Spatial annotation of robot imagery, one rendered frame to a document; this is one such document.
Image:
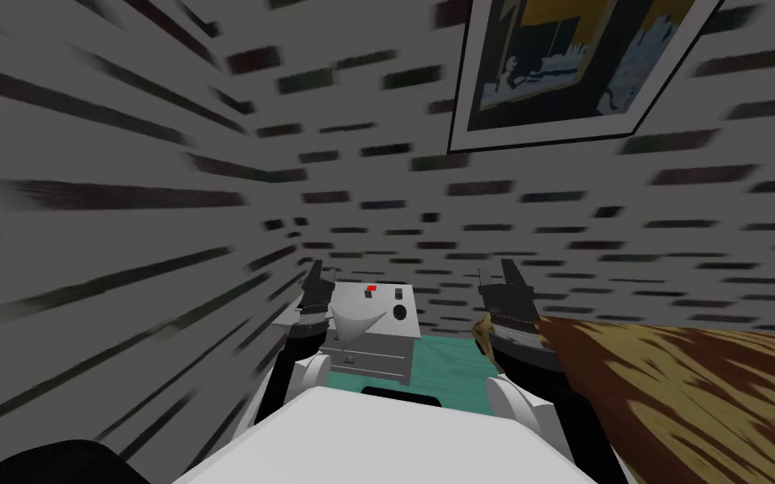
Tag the brown wooden table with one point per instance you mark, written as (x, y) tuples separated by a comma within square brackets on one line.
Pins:
[(697, 403)]

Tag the white drawer cabinet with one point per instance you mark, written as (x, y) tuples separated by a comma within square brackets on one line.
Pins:
[(394, 343)]

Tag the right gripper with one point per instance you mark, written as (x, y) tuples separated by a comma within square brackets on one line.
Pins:
[(508, 306)]

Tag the framed wall picture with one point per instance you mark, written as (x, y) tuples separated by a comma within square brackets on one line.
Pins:
[(576, 67)]

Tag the small red block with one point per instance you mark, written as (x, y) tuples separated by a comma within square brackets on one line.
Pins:
[(371, 290)]

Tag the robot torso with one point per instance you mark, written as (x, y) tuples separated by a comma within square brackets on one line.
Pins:
[(387, 444)]

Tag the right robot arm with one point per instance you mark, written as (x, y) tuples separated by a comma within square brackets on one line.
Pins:
[(529, 376)]

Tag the white cone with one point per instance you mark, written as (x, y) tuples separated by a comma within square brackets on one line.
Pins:
[(355, 326)]

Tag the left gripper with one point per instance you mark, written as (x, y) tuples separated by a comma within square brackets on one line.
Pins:
[(317, 301)]

